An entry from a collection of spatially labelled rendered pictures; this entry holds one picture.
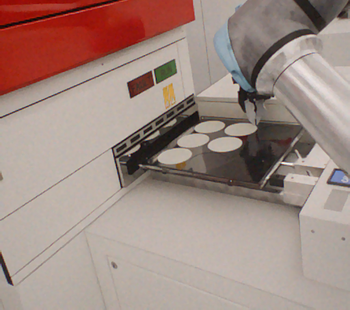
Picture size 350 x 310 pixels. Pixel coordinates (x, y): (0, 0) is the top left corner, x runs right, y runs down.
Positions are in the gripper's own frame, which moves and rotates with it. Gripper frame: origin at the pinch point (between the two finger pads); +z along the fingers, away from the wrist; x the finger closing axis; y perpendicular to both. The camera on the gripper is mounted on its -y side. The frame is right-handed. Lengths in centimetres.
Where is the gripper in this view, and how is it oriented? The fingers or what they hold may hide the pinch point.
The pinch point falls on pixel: (253, 120)
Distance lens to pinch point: 127.3
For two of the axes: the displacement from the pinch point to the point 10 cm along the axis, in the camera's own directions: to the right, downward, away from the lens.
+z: 1.6, 9.1, 3.8
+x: 9.5, -2.5, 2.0
